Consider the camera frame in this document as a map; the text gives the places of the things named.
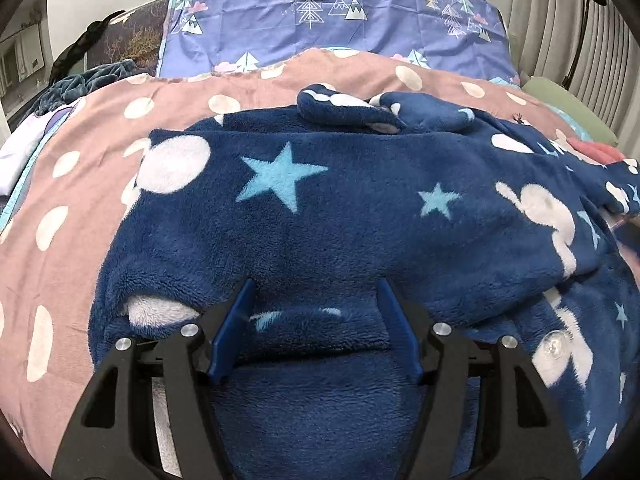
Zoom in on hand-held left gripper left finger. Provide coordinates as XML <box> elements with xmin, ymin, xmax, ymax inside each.
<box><xmin>50</xmin><ymin>277</ymin><xmax>258</xmax><ymax>480</ymax></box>

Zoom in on coral pink cloth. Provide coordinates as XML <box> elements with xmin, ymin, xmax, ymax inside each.
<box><xmin>565</xmin><ymin>137</ymin><xmax>628</xmax><ymax>166</ymax></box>

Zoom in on black floor lamp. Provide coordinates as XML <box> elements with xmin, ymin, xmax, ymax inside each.
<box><xmin>562</xmin><ymin>0</ymin><xmax>608</xmax><ymax>91</ymax></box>

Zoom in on dark teal fleece blanket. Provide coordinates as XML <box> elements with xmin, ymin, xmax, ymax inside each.
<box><xmin>35</xmin><ymin>59</ymin><xmax>151</xmax><ymax>116</ymax></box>

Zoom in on green cushion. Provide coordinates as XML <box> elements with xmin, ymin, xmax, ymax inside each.
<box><xmin>522</xmin><ymin>76</ymin><xmax>621</xmax><ymax>148</ymax></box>

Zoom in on white lavender cloth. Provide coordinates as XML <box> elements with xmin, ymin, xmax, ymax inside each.
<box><xmin>0</xmin><ymin>97</ymin><xmax>86</xmax><ymax>196</ymax></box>

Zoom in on grey pleated curtain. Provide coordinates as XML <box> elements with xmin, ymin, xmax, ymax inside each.
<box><xmin>507</xmin><ymin>0</ymin><xmax>640</xmax><ymax>151</ymax></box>

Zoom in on navy star-print fleece garment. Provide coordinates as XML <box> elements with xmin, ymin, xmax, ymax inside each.
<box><xmin>90</xmin><ymin>82</ymin><xmax>640</xmax><ymax>480</ymax></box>

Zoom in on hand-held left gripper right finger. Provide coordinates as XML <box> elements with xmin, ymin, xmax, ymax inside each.
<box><xmin>376</xmin><ymin>277</ymin><xmax>583</xmax><ymax>480</ymax></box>

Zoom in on black strap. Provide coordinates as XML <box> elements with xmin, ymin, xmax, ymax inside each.
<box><xmin>47</xmin><ymin>10</ymin><xmax>126</xmax><ymax>91</ymax></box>

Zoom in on blue tree-print pillow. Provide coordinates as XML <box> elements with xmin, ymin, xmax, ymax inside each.
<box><xmin>157</xmin><ymin>0</ymin><xmax>521</xmax><ymax>86</ymax></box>

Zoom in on pink polka-dot blanket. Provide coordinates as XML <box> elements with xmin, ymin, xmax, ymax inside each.
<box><xmin>0</xmin><ymin>47</ymin><xmax>591</xmax><ymax>441</ymax></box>

